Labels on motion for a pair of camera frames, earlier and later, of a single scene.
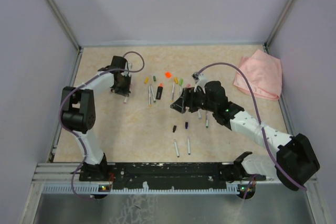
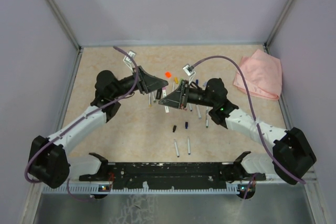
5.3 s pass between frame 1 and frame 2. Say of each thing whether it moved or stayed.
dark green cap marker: stayed
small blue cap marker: stayed
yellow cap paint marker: stayed
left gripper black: moved
